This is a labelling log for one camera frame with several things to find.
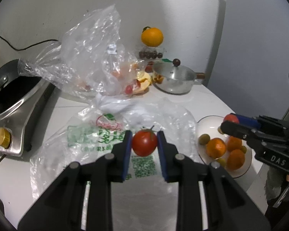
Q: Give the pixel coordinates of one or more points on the induction cooker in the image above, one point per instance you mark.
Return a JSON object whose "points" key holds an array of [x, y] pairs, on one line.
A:
{"points": [[22, 102]]}

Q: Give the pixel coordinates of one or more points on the longan fruit four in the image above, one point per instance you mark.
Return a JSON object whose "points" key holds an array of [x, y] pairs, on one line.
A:
{"points": [[220, 131]]}

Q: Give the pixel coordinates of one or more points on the clear box of dark fruits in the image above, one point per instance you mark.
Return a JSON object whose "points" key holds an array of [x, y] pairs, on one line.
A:
{"points": [[150, 53]]}

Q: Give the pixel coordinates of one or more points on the steel saucepan with lid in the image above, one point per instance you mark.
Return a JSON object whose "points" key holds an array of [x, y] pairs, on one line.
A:
{"points": [[173, 78]]}

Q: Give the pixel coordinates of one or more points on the tangerine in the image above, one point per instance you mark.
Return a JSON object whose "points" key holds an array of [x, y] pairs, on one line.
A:
{"points": [[216, 148], [235, 160], [233, 143]]}

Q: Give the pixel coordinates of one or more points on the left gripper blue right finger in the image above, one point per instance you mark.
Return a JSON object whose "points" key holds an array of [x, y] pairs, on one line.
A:
{"points": [[167, 153]]}

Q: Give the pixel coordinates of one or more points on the longan fruit three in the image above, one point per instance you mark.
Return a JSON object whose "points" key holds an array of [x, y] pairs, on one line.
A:
{"points": [[243, 149]]}

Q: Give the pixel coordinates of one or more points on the black frying pan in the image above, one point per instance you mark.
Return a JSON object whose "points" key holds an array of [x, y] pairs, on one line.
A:
{"points": [[7, 81]]}

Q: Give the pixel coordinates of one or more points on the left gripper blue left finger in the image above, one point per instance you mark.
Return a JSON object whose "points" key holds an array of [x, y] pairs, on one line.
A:
{"points": [[122, 153]]}

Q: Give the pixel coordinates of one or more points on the longan fruit one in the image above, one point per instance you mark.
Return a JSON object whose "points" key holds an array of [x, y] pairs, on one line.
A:
{"points": [[222, 162]]}

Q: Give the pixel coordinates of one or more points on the cherry tomato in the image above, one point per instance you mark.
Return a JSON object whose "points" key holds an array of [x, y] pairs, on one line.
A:
{"points": [[144, 142], [231, 118]]}

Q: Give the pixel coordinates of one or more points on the flat printed plastic bag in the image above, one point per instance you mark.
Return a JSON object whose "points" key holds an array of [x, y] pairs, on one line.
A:
{"points": [[93, 132]]}

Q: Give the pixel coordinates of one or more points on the orange peel pieces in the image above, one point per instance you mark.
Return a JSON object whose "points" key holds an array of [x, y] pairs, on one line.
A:
{"points": [[137, 77]]}

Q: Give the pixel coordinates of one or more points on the large orange on box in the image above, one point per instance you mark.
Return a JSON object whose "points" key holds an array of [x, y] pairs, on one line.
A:
{"points": [[152, 37]]}

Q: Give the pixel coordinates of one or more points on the white round plate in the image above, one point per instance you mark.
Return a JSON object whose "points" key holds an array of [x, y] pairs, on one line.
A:
{"points": [[209, 125]]}

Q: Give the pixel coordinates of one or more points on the longan fruit two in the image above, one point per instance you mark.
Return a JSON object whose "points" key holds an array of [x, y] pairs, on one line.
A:
{"points": [[203, 139]]}

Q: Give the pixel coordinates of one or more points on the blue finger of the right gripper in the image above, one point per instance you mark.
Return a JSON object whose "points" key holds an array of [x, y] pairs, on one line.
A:
{"points": [[236, 130], [251, 122]]}

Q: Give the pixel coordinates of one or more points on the crumpled clear plastic bag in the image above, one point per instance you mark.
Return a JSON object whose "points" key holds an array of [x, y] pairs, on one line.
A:
{"points": [[87, 61]]}

